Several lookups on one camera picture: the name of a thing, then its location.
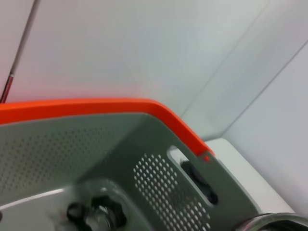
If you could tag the glass teapot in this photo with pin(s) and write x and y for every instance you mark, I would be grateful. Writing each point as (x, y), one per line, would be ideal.
(276, 221)
(74, 213)

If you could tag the grey perforated plastic storage basket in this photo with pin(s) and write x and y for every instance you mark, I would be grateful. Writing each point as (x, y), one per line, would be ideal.
(96, 149)

